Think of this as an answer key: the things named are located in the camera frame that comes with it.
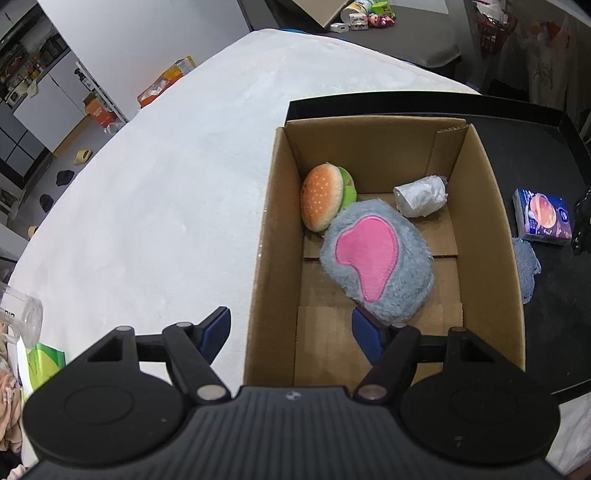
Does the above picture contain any brown cardboard box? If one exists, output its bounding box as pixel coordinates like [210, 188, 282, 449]
[243, 116, 525, 388]

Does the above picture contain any grey pink plush toy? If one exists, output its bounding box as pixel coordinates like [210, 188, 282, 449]
[318, 198, 435, 325]

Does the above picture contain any white soft object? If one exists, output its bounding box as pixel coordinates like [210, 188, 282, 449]
[393, 175, 448, 218]

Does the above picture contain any hamburger plush toy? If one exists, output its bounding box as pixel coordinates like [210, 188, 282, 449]
[301, 163, 356, 232]

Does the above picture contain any black white crochet pouch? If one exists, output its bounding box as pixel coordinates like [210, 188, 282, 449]
[571, 188, 591, 255]

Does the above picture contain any green box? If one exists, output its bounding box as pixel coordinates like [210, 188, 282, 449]
[19, 343, 66, 397]

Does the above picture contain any blue-grey knitted cloth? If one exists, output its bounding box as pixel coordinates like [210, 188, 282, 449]
[512, 238, 542, 305]

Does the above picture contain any clear plastic jar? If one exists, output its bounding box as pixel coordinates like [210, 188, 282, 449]
[0, 283, 43, 349]

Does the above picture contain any blue tissue packet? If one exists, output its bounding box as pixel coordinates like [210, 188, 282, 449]
[513, 188, 572, 245]

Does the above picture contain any black slipper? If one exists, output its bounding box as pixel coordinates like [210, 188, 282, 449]
[55, 170, 75, 187]

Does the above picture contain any yellow slipper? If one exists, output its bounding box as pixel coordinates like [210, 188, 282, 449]
[73, 149, 93, 165]

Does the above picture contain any orange bag on floor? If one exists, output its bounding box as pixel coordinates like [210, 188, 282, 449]
[85, 98, 117, 129]

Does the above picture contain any white cabinet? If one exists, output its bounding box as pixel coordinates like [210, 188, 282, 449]
[1, 50, 90, 152]

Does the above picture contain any orange yellow box on floor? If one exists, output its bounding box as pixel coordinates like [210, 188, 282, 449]
[137, 56, 197, 108]

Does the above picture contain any white small box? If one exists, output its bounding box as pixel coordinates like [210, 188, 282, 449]
[329, 22, 349, 33]

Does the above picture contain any pink red toy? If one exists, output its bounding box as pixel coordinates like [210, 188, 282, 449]
[368, 13, 396, 29]

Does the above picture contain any red basket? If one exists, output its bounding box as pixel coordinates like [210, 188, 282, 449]
[473, 0, 517, 53]

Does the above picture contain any white plastic bag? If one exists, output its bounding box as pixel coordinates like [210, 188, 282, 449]
[516, 17, 577, 115]

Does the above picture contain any white green can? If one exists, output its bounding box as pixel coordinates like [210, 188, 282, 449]
[342, 0, 373, 15]

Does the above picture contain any brown cardboard sheet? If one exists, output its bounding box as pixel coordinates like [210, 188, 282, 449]
[281, 0, 349, 28]

